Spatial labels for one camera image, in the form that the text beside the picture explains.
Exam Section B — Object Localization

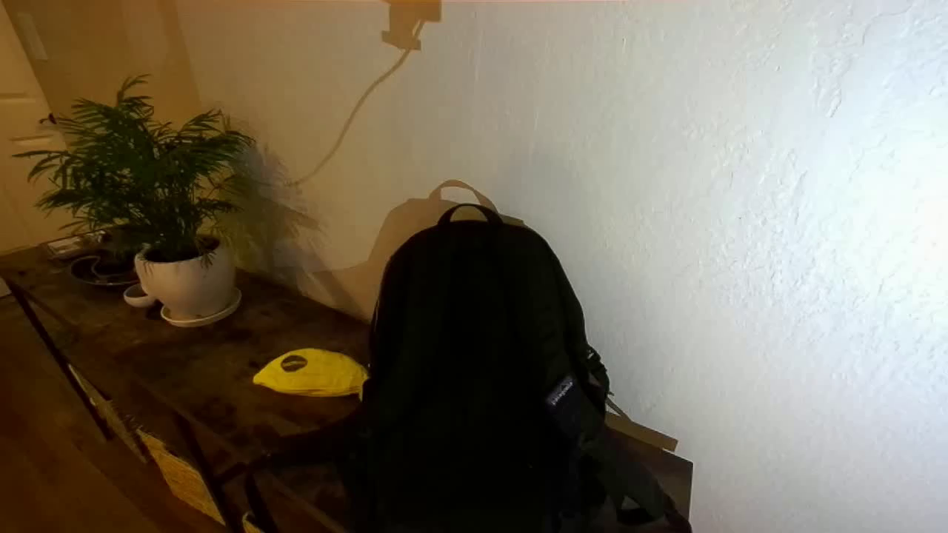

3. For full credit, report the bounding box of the yellow banana pouch toy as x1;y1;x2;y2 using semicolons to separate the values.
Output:
249;346;370;402

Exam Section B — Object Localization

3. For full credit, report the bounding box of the black backpack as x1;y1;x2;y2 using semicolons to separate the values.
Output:
338;202;693;533

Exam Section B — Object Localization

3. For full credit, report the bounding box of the wooden strip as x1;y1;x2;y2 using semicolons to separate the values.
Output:
601;393;684;457

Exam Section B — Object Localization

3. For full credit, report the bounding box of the white pot saucer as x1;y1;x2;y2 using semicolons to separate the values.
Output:
157;288;246;331

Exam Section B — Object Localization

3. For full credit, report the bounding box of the white ceramic plant pot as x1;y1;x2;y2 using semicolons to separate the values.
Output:
130;233;239;319

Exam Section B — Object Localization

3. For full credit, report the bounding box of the small white dish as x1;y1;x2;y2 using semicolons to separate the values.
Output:
120;280;159;311

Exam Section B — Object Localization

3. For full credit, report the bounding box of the green potted plant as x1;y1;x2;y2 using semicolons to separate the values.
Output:
10;70;259;266

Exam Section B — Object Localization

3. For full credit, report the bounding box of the small dark plant pot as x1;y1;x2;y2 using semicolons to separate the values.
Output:
64;246;141;291

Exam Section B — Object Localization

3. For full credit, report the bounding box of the thin wall cable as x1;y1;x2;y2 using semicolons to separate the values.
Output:
289;42;418;190

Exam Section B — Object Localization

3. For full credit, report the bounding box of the wall mounted fixture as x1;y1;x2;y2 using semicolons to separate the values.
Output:
379;0;444;54

